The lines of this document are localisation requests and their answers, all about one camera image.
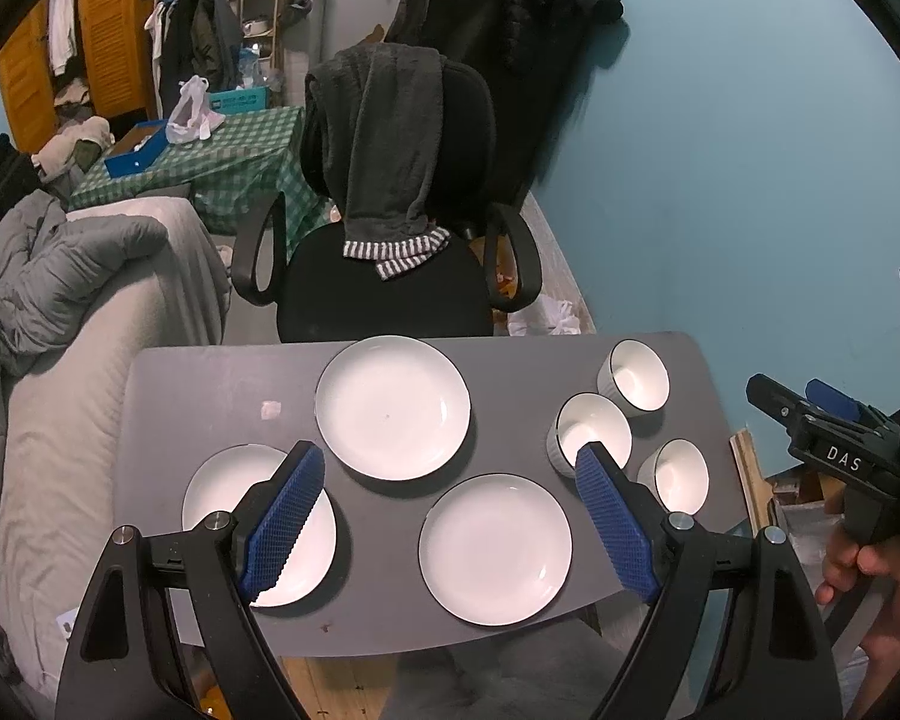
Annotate white plate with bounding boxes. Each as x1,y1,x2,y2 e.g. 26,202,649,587
182,444,338,608
313,335,471,483
418,473,574,628

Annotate white ribbed bowl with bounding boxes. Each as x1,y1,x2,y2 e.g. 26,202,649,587
546,394,632,478
596,338,670,418
637,439,710,515

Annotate person's right hand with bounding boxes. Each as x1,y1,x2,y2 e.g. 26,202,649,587
814,525,900,607

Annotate white crumpled bag on floor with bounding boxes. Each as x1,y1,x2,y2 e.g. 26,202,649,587
507,294,582,337

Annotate grey bed with sheet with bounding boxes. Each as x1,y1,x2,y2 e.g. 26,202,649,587
0,197,229,717

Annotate black office chair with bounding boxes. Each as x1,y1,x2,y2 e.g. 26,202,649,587
230,44,543,343

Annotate grey crumpled duvet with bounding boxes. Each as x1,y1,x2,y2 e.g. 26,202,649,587
0,190,169,383

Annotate green checkered tablecloth table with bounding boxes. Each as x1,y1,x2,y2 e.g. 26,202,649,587
68,106,329,247

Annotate blue cardboard box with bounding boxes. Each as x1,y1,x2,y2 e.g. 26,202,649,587
103,121,169,179

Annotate white plastic bag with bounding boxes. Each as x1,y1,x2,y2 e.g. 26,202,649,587
165,75,226,146

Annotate dark grey towel striped edge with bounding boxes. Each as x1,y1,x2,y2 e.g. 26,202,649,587
301,43,450,280

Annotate hanging clothes rack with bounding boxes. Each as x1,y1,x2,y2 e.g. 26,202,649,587
144,0,244,119

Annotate orange louvered wardrobe door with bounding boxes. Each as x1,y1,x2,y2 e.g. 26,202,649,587
0,0,155,153

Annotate wooden board by wall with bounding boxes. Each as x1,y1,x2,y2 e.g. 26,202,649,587
730,429,775,533

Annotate black coats on wall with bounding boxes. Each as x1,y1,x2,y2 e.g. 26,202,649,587
386,0,624,205

